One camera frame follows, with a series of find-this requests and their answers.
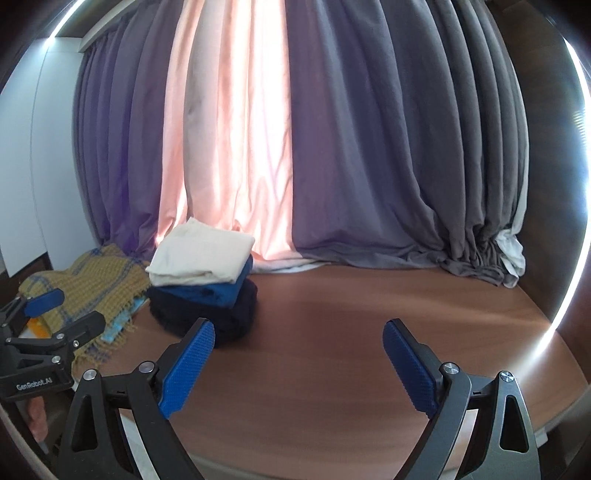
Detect cream white pants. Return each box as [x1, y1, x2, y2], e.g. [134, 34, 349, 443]
[146, 218, 254, 286]

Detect left hand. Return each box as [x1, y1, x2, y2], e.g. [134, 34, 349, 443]
[26, 396, 48, 443]

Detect yellow checked blanket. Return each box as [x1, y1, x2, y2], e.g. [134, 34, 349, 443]
[19, 244, 150, 365]

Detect blue folded garment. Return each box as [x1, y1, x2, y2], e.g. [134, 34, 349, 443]
[155, 256, 253, 308]

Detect white sheer curtain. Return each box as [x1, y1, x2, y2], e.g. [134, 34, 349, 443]
[495, 188, 527, 288]

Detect pink curtain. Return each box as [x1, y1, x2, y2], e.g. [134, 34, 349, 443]
[156, 1, 301, 262]

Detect grey curtain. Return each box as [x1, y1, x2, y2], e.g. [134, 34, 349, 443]
[74, 1, 529, 286]

